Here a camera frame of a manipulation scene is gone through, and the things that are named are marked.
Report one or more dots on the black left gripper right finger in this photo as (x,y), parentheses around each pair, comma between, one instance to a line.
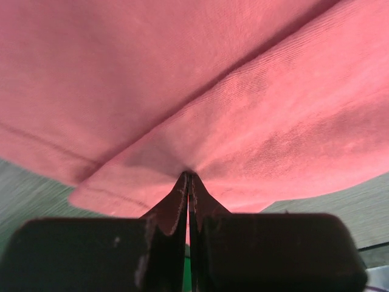
(268,252)

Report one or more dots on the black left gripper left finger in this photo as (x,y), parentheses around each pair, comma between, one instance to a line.
(101,254)

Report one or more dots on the coral pink t shirt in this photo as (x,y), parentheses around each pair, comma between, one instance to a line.
(264,100)

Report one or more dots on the green plastic bin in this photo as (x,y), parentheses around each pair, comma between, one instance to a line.
(187,275)

